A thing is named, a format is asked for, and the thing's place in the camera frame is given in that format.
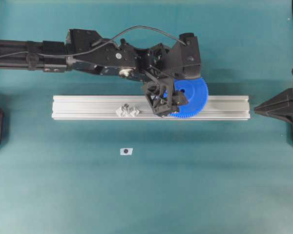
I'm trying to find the large blue plastic gear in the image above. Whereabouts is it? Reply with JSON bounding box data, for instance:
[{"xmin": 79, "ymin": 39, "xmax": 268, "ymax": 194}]
[{"xmin": 170, "ymin": 78, "xmax": 209, "ymax": 118}]

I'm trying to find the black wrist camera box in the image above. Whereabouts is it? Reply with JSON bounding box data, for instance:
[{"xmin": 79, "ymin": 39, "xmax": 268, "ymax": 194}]
[{"xmin": 164, "ymin": 33, "xmax": 201, "ymax": 80}]

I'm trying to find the small white marker sticker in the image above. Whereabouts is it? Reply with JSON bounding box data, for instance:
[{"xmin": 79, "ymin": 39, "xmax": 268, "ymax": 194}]
[{"xmin": 120, "ymin": 148, "xmax": 133, "ymax": 156}]

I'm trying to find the black camera cable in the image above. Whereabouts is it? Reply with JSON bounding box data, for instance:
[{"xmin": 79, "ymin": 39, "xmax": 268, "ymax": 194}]
[{"xmin": 0, "ymin": 25, "xmax": 188, "ymax": 60}]

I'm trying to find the silver aluminium extrusion rail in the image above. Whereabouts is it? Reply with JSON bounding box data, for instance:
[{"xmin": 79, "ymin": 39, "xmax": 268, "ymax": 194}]
[{"xmin": 51, "ymin": 95, "xmax": 251, "ymax": 121}]

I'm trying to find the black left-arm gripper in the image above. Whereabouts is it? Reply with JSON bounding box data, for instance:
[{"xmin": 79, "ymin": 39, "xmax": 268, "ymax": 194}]
[{"xmin": 142, "ymin": 71, "xmax": 188, "ymax": 117}]

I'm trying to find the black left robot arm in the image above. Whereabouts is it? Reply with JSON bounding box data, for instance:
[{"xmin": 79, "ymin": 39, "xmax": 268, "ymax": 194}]
[{"xmin": 0, "ymin": 29, "xmax": 201, "ymax": 117}]

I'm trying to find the left steel shaft with brackets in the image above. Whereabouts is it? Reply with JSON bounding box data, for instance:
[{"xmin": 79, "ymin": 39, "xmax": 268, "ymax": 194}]
[{"xmin": 115, "ymin": 103, "xmax": 140, "ymax": 117}]

